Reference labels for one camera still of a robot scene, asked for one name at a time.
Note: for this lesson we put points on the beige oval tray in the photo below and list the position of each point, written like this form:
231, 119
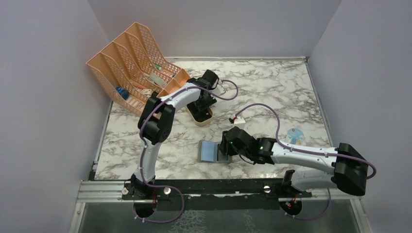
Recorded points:
201, 118

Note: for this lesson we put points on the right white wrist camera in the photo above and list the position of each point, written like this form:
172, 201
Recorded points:
237, 120

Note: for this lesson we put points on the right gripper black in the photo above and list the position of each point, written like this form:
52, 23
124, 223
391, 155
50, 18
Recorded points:
225, 146

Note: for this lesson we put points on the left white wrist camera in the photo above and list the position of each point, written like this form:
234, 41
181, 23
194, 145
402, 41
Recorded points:
219, 89

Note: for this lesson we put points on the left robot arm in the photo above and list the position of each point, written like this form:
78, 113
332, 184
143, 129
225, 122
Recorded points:
156, 120

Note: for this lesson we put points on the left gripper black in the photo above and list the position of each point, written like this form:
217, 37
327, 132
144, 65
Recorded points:
199, 106

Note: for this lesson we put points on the orange plastic file organizer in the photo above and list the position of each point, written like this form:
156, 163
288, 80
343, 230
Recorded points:
123, 62

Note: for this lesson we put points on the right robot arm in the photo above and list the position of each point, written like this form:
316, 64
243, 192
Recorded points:
342, 167

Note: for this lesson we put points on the green capped marker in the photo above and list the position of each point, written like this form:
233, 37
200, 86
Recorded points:
158, 67

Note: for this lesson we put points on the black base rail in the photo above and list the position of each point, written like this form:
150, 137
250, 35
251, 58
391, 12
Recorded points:
210, 194

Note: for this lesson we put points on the grey leather card holder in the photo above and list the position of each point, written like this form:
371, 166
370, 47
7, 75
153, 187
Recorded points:
208, 152

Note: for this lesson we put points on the white tube in organizer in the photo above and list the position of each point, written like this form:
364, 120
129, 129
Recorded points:
155, 79

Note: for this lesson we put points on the blue item in organizer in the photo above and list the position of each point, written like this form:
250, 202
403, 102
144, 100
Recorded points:
124, 93

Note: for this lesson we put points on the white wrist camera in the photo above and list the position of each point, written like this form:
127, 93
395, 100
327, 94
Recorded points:
237, 120
219, 89

